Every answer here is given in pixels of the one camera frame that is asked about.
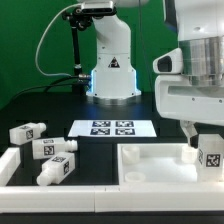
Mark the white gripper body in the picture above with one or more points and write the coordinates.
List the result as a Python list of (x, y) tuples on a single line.
[(177, 99)]

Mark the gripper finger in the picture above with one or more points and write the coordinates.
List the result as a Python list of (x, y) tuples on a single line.
[(190, 131)]

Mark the white square tabletop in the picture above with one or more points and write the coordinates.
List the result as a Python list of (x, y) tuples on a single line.
[(157, 163)]

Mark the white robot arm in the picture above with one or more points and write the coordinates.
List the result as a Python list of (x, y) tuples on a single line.
[(190, 79)]

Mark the white U-shaped fence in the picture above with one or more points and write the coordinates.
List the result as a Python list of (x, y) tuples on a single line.
[(132, 197)]

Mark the white marker sheet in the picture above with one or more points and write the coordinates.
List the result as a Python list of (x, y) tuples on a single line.
[(112, 128)]

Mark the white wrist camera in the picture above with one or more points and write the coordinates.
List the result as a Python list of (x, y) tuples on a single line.
[(169, 63)]

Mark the black camera stand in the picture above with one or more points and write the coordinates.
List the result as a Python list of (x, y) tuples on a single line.
[(78, 22)]

